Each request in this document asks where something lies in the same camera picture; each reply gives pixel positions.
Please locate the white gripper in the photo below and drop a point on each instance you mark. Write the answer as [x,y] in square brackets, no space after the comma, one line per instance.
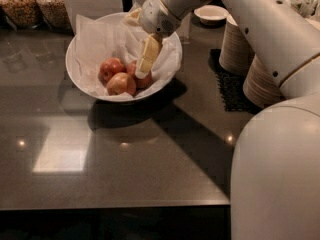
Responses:
[156,14]

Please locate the red apple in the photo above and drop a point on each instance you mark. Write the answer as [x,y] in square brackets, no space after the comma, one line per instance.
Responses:
[140,83]
[121,83]
[110,67]

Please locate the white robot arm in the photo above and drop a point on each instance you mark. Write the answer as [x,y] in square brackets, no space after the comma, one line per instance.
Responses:
[275,175]

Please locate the large white bowl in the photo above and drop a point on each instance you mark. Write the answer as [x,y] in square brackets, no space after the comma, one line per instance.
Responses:
[76,74]

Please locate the red apple front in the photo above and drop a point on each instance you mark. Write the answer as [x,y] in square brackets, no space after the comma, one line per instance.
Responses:
[121,83]

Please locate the small white bowl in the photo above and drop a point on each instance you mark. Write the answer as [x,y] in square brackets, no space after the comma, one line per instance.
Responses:
[211,15]

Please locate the white paper liner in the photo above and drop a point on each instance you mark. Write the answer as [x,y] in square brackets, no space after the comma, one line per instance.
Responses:
[96,44]

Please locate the left clear sign holder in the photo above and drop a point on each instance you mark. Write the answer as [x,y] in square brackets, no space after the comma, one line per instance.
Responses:
[92,9]

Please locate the right cereal glass jar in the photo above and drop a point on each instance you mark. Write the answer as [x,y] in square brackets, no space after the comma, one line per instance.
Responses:
[55,13]

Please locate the cereal glass jar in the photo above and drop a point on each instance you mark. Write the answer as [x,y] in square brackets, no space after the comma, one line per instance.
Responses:
[55,13]
[22,13]

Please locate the back stack paper bowls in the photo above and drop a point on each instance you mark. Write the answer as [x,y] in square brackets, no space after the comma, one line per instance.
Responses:
[236,54]

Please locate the stack paper bowls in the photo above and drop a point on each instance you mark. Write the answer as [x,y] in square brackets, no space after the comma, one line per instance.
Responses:
[259,87]
[236,54]

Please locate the black mesh mat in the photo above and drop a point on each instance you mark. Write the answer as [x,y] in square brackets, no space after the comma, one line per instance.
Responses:
[230,87]

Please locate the left cereal glass jar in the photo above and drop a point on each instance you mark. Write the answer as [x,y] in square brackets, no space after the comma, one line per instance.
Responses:
[22,13]

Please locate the front stack paper bowls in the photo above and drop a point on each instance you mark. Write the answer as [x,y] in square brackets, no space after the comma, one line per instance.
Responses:
[259,87]

